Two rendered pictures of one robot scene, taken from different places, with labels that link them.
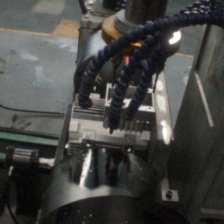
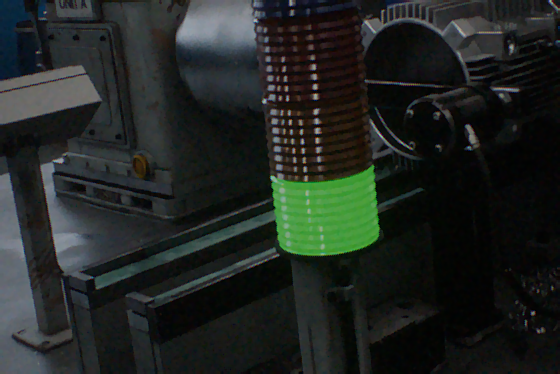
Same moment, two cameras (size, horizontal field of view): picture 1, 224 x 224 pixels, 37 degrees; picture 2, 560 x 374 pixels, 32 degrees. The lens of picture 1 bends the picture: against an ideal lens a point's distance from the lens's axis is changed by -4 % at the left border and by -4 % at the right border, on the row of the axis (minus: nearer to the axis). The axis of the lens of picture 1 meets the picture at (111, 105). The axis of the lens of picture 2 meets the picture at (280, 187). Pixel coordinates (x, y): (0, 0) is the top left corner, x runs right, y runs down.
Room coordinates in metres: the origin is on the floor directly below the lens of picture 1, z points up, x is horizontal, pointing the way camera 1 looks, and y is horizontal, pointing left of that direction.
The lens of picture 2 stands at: (-0.02, 0.88, 1.22)
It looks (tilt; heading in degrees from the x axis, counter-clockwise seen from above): 16 degrees down; 321
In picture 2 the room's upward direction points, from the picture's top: 6 degrees counter-clockwise
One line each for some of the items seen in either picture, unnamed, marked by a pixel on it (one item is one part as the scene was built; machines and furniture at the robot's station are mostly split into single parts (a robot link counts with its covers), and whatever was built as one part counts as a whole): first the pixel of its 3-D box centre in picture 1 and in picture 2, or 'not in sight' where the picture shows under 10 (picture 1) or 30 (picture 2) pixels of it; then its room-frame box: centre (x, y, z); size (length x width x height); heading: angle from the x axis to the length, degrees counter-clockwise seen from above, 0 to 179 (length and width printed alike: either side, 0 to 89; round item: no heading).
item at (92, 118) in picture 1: (108, 134); (466, 74); (0.71, 0.00, 1.01); 0.20 x 0.19 x 0.19; 93
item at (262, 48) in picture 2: not in sight; (310, 52); (0.39, 0.52, 1.14); 0.06 x 0.06 x 0.04
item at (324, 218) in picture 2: not in sight; (325, 206); (0.39, 0.52, 1.05); 0.06 x 0.06 x 0.04
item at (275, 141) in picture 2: not in sight; (318, 130); (0.39, 0.52, 1.10); 0.06 x 0.06 x 0.04
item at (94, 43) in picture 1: (114, 62); (261, 46); (1.06, 0.01, 1.04); 0.37 x 0.25 x 0.25; 3
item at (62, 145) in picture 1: (63, 135); (421, 95); (0.68, 0.11, 1.01); 0.26 x 0.04 x 0.03; 3
